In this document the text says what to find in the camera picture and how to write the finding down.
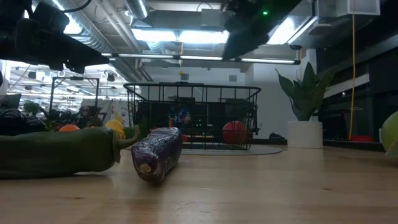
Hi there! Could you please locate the white ceiling box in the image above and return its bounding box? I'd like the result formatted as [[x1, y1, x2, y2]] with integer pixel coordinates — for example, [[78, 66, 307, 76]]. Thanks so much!
[[317, 0, 382, 18]]

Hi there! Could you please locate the dark monitor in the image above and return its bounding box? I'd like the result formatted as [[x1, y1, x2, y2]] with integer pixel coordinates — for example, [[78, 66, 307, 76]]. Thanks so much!
[[0, 93, 22, 110]]

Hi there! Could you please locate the red box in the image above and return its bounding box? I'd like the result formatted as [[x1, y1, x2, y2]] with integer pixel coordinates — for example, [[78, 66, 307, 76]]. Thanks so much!
[[349, 134, 374, 143]]

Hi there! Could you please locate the black metal frame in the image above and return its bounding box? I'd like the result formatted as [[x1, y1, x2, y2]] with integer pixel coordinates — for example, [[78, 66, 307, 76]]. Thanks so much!
[[49, 77, 101, 124]]

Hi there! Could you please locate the orange tangerine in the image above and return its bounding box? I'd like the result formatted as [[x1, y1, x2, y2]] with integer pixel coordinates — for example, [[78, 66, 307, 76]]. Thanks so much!
[[58, 124, 81, 133]]

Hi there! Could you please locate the round grey mat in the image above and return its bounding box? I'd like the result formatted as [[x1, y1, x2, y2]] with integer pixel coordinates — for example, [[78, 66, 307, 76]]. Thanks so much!
[[124, 144, 283, 156]]

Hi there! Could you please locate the white printed banner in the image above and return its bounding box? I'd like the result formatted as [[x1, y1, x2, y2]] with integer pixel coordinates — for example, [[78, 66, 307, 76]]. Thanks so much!
[[80, 98, 132, 127]]

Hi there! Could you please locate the green pear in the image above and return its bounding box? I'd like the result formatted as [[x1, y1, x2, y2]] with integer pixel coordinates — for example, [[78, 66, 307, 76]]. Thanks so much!
[[384, 146, 398, 159]]

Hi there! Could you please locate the black wire basket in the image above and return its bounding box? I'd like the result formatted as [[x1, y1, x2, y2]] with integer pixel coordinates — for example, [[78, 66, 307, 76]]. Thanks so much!
[[123, 82, 262, 151]]

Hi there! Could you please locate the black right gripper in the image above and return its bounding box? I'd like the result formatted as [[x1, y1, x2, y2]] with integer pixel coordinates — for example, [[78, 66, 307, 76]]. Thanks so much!
[[222, 0, 302, 61]]

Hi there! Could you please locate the overhead LED light bar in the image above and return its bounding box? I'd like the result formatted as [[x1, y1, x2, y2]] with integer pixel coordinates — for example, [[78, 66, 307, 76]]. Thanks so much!
[[101, 52, 302, 66]]

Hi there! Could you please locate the yellow hanging cable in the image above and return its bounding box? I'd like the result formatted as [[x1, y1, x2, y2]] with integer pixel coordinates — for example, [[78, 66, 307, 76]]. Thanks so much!
[[348, 14, 357, 140]]

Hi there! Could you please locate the purple eggplant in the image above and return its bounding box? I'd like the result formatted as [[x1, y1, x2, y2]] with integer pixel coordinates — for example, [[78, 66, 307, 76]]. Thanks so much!
[[131, 126, 183, 183]]

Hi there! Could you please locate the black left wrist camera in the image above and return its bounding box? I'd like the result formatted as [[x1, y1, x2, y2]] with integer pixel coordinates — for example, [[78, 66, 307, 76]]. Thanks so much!
[[32, 1, 70, 32]]

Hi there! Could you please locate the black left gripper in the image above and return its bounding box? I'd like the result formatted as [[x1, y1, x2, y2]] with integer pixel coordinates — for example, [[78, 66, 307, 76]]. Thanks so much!
[[0, 18, 110, 75]]

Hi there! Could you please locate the black background robot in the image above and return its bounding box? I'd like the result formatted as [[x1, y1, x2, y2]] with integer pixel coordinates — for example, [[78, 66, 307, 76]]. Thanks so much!
[[76, 105, 103, 129]]

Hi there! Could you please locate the grey ceiling unit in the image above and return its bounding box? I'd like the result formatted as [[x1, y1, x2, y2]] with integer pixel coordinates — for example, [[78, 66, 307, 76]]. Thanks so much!
[[200, 8, 225, 30]]

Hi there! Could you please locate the large green pepper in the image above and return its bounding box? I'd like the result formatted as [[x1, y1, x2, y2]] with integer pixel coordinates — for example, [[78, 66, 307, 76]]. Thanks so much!
[[0, 125, 141, 180]]

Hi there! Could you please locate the round green pomelo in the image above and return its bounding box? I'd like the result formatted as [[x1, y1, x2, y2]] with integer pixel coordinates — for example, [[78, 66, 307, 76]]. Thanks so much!
[[380, 111, 398, 152]]

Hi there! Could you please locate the silver ceiling duct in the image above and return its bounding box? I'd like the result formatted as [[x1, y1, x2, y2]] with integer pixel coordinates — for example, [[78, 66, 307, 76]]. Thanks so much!
[[124, 0, 150, 20]]

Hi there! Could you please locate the tall green leafy plant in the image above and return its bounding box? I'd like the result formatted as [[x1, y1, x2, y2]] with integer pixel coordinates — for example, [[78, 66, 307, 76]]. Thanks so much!
[[274, 61, 335, 123]]

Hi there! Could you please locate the small potted plant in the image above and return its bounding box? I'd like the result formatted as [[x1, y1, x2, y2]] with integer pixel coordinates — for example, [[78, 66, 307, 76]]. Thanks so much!
[[23, 100, 42, 116]]

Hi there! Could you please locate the green leafy vegetable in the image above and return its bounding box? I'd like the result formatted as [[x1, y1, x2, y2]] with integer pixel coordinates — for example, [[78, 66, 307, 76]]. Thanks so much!
[[124, 125, 141, 139]]

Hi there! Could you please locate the person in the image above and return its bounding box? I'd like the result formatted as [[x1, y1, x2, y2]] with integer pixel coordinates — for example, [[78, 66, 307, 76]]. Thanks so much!
[[169, 107, 193, 135]]

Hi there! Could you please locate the dark purple grape bunch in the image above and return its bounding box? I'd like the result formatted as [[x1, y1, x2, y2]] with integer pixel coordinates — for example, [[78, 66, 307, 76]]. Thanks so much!
[[0, 108, 48, 136]]

